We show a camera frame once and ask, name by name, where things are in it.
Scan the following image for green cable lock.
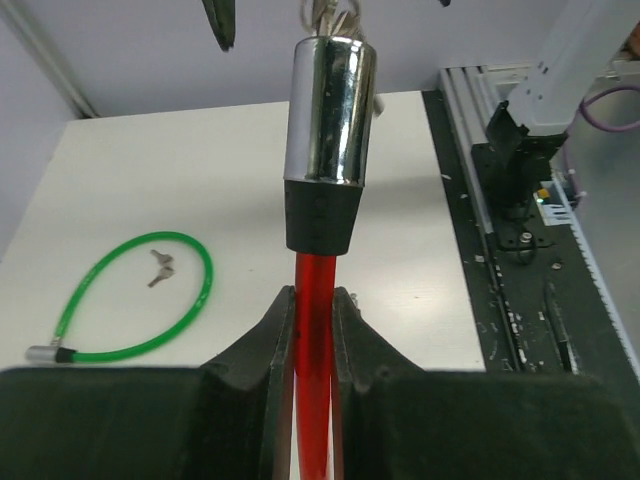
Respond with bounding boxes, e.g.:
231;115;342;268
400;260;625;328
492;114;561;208
24;231;215;365

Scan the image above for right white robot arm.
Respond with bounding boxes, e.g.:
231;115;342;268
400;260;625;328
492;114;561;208
283;1;639;256

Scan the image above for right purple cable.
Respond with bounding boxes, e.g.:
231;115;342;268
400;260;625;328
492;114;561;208
562;83;640;211

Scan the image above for green lock keys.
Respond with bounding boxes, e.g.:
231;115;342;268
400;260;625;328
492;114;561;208
148;249;175;288

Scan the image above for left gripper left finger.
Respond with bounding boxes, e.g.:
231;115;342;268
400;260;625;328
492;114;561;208
1;286;294;479

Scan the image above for red lock keys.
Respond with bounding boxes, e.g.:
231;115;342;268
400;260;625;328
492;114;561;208
299;0;364;40

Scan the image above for red cable lock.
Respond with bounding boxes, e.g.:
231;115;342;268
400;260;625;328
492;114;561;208
283;35;376;479

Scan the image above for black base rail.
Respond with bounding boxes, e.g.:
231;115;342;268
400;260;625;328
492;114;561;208
422;64;640;401

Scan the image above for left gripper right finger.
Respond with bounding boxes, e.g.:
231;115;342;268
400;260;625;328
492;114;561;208
332;288;639;479

